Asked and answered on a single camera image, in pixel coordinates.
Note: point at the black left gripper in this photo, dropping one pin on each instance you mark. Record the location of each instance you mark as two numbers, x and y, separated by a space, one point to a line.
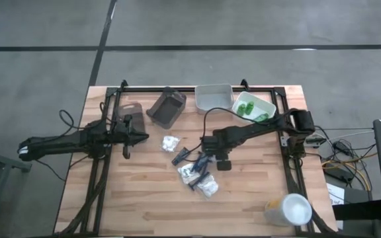
124 129

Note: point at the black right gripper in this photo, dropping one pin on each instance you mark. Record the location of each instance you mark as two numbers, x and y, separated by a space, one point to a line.
215 143

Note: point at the dark blue toiletry tube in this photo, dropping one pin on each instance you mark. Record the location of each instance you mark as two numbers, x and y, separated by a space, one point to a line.
180 157

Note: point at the small green shampoo bottle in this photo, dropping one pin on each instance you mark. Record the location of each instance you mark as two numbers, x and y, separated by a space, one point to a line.
249 108
261 117
241 110

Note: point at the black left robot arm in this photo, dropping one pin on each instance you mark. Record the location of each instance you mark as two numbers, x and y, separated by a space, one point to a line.
61 142

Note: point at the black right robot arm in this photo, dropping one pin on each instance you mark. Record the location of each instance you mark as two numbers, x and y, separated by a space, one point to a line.
260 127

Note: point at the transparent grey plastic bin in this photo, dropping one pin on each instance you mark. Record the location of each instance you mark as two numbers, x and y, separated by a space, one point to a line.
134 114

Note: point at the dark grey plastic bin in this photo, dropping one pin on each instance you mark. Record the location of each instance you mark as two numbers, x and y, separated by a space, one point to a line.
165 109

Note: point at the light grey plastic bin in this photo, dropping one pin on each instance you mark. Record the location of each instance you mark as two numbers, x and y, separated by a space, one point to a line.
214 99

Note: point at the white plastic bin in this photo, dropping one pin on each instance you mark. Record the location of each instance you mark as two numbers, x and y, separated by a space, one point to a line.
260 104

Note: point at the black power adapter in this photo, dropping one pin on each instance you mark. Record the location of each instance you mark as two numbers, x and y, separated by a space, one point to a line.
338 173

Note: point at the white paper sheet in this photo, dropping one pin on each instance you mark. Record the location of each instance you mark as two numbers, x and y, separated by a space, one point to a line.
335 194

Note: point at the metal corner bracket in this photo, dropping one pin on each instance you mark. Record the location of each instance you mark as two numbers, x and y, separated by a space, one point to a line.
283 141

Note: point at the black aluminium table frame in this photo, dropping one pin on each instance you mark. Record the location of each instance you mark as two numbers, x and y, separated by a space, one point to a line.
286 172

